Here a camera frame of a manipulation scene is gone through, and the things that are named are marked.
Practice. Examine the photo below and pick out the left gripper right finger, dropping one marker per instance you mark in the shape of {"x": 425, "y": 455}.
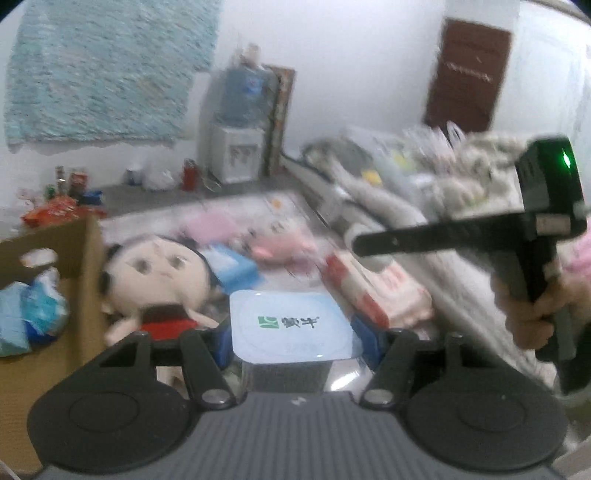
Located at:
{"x": 390, "y": 354}

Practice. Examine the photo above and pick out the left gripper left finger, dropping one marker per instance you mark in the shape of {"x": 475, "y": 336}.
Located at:
{"x": 205, "y": 385}

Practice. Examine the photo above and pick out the white yogurt cup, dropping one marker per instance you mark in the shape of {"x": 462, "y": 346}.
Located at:
{"x": 294, "y": 342}

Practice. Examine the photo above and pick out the black-haired red-dress plush doll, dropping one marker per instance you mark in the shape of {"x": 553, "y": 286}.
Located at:
{"x": 156, "y": 285}

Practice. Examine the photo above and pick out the blue mask box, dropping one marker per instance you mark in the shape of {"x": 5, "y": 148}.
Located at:
{"x": 233, "y": 271}

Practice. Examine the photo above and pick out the pink round plush toy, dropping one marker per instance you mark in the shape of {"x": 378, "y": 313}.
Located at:
{"x": 280, "y": 248}

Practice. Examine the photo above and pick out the pink knitted cloth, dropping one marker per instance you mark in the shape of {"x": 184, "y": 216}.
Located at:
{"x": 211, "y": 227}

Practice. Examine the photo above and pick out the blue wet wipes pack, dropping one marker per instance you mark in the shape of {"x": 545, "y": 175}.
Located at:
{"x": 45, "y": 309}

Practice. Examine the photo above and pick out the blue microfiber cloth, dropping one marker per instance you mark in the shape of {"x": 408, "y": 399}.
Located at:
{"x": 14, "y": 340}

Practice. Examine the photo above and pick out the person's right hand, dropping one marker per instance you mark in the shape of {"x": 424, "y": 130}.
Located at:
{"x": 525, "y": 320}

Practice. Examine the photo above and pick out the pink red tissue pack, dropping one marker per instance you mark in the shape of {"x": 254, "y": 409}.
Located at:
{"x": 391, "y": 299}

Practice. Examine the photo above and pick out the brown wooden door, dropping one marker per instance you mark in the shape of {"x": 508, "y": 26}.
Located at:
{"x": 469, "y": 74}

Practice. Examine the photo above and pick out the brown cardboard box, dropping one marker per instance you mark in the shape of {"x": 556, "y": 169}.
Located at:
{"x": 76, "y": 250}

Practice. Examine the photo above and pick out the red thermos bottle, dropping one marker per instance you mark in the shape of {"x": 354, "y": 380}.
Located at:
{"x": 190, "y": 175}

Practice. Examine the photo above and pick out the white plastic bag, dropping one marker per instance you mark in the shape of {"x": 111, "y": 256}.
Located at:
{"x": 158, "y": 178}

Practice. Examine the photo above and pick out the red snack bag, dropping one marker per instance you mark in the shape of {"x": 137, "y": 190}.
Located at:
{"x": 61, "y": 209}

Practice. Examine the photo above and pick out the white water dispenser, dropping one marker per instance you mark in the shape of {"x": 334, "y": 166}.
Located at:
{"x": 236, "y": 154}

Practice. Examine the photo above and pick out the wooden framed picture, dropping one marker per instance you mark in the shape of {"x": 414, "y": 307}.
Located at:
{"x": 282, "y": 92}

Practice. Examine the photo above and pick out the blue water bottle jug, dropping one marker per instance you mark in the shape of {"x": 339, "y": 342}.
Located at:
{"x": 244, "y": 96}

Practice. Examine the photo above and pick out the teal patterned wall cloth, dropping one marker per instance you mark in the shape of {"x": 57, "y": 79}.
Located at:
{"x": 106, "y": 71}

